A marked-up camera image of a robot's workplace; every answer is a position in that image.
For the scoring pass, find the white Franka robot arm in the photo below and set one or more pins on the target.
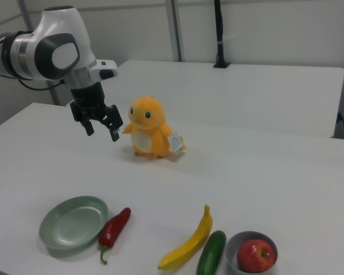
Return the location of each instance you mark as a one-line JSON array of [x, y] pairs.
[[60, 54]]

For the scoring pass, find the green cucumber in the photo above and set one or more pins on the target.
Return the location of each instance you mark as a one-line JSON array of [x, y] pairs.
[[212, 253]]

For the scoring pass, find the red apple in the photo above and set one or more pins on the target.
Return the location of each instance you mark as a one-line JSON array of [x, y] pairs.
[[255, 256]]

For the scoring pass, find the yellow banana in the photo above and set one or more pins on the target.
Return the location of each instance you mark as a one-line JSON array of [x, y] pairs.
[[195, 240]]

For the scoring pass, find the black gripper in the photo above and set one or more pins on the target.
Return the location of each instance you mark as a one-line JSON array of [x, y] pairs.
[[89, 96]]

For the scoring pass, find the white side table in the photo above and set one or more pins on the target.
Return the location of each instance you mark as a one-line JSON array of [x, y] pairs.
[[232, 94]]

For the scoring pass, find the pale green plate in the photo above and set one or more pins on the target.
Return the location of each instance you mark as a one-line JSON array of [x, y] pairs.
[[74, 223]]

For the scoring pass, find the red chili pepper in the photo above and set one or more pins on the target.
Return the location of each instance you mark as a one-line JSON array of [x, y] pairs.
[[114, 229]]

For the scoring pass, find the orange plush dinosaur toy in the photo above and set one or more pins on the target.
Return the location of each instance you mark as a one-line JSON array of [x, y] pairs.
[[152, 126]]

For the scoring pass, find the grey bowl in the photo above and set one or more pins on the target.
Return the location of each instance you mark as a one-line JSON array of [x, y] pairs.
[[231, 255]]

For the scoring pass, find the white paper hang tag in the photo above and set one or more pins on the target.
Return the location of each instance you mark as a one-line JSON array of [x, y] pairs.
[[175, 142]]

